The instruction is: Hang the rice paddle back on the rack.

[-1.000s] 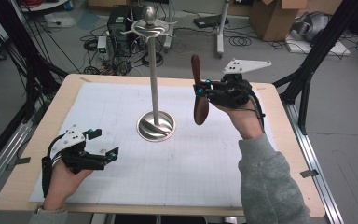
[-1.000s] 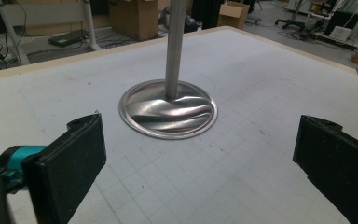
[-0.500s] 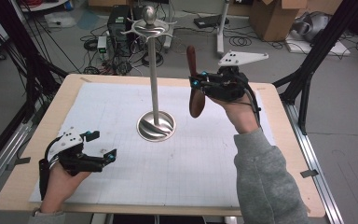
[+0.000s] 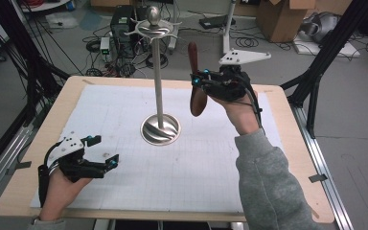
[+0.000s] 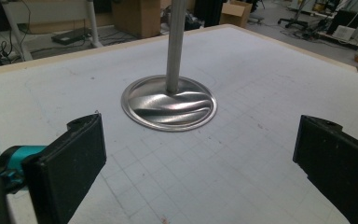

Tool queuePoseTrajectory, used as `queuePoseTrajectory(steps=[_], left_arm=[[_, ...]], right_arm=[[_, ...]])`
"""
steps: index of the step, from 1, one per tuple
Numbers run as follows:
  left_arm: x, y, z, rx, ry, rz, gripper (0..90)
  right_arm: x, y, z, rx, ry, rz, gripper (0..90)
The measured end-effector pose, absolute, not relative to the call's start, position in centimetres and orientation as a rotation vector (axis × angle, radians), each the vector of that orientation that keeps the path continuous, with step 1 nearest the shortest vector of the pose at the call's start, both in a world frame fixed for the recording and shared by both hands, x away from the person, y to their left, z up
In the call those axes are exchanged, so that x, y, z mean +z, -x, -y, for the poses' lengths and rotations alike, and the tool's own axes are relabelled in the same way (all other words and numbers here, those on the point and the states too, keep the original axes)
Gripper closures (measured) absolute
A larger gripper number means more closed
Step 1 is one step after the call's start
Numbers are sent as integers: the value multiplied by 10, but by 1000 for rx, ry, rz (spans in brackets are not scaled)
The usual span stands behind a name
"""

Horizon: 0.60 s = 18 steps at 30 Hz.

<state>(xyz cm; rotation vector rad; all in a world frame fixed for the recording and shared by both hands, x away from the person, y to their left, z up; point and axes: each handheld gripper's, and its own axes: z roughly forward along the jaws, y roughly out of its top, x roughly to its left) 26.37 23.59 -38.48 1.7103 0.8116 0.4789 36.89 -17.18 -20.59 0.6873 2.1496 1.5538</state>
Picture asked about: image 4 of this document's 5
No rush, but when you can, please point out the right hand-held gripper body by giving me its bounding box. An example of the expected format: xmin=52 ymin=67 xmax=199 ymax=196
xmin=205 ymin=48 xmax=273 ymax=103

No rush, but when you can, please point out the white flat board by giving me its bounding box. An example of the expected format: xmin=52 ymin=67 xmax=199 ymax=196
xmin=291 ymin=33 xmax=361 ymax=58

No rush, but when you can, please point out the black table clip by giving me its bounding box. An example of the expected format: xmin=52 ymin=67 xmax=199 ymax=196
xmin=308 ymin=173 xmax=329 ymax=184
xmin=5 ymin=160 xmax=33 ymax=175

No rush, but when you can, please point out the brown wooden spoon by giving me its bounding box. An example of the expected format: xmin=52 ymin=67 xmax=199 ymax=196
xmin=187 ymin=41 xmax=209 ymax=118

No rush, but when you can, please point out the person's right hand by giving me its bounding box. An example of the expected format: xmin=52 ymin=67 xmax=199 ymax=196
xmin=208 ymin=90 xmax=264 ymax=136

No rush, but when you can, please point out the silver metal hook stand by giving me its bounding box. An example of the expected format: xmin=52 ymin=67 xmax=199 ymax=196
xmin=124 ymin=5 xmax=183 ymax=147

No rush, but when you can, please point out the black wrist strap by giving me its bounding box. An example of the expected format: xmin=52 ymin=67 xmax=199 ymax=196
xmin=37 ymin=164 xmax=51 ymax=208

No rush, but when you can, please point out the small white box device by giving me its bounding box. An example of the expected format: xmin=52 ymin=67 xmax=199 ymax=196
xmin=99 ymin=36 xmax=111 ymax=61

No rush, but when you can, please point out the grey bag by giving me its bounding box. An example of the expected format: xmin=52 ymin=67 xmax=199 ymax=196
xmin=300 ymin=11 xmax=340 ymax=44

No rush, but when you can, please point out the large cardboard box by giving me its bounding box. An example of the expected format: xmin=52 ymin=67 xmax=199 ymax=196
xmin=256 ymin=0 xmax=317 ymax=44

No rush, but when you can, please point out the white grid paper mat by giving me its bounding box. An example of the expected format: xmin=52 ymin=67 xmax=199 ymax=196
xmin=30 ymin=83 xmax=285 ymax=215

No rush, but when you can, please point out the black computer tower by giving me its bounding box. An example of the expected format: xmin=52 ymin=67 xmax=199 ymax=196
xmin=109 ymin=4 xmax=142 ymax=60

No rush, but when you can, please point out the aluminium rail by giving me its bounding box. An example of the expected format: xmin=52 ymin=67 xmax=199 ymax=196
xmin=0 ymin=102 xmax=51 ymax=209
xmin=289 ymin=104 xmax=355 ymax=230

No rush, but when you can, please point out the white stand pole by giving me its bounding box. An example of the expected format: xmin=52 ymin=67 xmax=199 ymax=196
xmin=221 ymin=0 xmax=238 ymax=55

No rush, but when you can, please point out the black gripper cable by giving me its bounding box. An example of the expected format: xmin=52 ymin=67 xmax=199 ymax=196
xmin=43 ymin=141 xmax=62 ymax=168
xmin=241 ymin=73 xmax=265 ymax=130

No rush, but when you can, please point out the black metal frame strut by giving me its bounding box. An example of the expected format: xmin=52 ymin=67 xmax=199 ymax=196
xmin=280 ymin=0 xmax=368 ymax=139
xmin=0 ymin=0 xmax=72 ymax=181

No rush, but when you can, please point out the person's left hand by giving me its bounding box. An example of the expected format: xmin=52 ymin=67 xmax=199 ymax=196
xmin=39 ymin=170 xmax=94 ymax=221

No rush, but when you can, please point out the black flat device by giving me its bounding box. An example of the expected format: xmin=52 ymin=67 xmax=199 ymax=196
xmin=198 ymin=14 xmax=237 ymax=31

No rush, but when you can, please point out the black cable coil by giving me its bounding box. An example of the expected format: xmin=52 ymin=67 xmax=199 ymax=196
xmin=145 ymin=52 xmax=170 ymax=70
xmin=85 ymin=39 xmax=102 ymax=54
xmin=235 ymin=36 xmax=260 ymax=49

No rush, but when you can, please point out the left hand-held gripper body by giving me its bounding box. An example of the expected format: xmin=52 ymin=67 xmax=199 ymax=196
xmin=46 ymin=130 xmax=107 ymax=184

